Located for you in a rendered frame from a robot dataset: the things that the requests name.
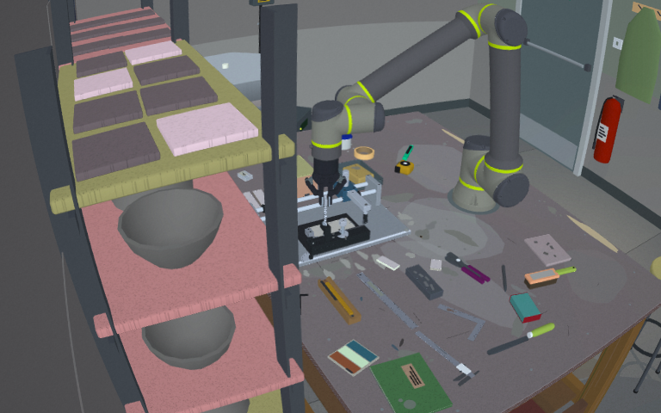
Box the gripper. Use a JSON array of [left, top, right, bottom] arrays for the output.
[[305, 157, 348, 208]]

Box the black fine stop block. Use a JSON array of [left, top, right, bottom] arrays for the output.
[[297, 214, 372, 256]]

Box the grey tile cutter body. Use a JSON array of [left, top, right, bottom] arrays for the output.
[[243, 165, 412, 268]]

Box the brown tile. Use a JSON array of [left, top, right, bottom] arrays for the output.
[[71, 121, 163, 183], [139, 76, 219, 117], [132, 54, 202, 87], [71, 90, 145, 134], [75, 50, 128, 78]]

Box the pale pink speckled tile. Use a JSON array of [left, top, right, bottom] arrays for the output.
[[523, 232, 573, 268]]

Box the tan box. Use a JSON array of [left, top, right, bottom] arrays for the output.
[[343, 163, 372, 185]]

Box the dark shelf rack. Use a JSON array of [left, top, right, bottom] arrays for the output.
[[14, 0, 304, 413]]

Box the wooden spirit level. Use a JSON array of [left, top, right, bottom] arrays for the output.
[[316, 276, 362, 325]]

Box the dark grey sanding block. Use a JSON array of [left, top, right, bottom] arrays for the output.
[[405, 262, 445, 301]]

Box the long steel ruler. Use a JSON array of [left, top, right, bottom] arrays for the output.
[[357, 273, 473, 376]]

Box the grey bowl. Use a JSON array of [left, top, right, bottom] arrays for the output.
[[117, 187, 225, 271], [140, 305, 238, 371]]

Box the striped colour sample card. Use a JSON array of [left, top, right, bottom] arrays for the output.
[[326, 339, 380, 378]]

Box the grey try square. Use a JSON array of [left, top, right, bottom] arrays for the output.
[[436, 303, 487, 342]]

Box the green cutting mat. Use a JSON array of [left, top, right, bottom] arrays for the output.
[[368, 351, 454, 413]]

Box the teal and red box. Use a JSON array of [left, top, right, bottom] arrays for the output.
[[508, 292, 543, 324]]

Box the grey door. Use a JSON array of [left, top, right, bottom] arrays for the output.
[[517, 0, 615, 176]]

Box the red fire extinguisher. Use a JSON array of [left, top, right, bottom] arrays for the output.
[[591, 95, 626, 165]]

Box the wooden workbench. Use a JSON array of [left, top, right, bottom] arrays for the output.
[[216, 108, 661, 413]]

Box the green apron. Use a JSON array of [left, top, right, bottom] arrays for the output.
[[615, 6, 661, 106]]

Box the grey scoring handle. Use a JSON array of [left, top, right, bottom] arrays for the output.
[[346, 189, 374, 225]]

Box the purple handled scraper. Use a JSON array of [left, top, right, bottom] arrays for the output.
[[444, 251, 491, 285]]

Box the orange brush with green handle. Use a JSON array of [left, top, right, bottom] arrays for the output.
[[523, 265, 578, 290]]

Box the green handled knife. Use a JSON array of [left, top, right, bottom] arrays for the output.
[[485, 322, 557, 357]]

